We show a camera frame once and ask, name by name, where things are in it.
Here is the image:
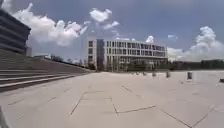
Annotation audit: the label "white multi-storey building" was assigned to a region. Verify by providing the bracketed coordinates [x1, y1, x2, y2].
[87, 38, 169, 72]

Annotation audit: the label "pale concrete slab plaza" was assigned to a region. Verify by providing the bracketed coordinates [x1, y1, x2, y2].
[0, 70, 224, 128]

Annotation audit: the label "row of concrete bollards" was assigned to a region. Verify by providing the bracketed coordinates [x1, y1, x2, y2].
[134, 70, 224, 84]

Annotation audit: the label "distant row of trees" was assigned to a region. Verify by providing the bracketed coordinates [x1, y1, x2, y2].
[166, 58, 224, 71]

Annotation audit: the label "wide grey stone steps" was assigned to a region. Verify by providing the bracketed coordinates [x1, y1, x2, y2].
[0, 48, 93, 93]

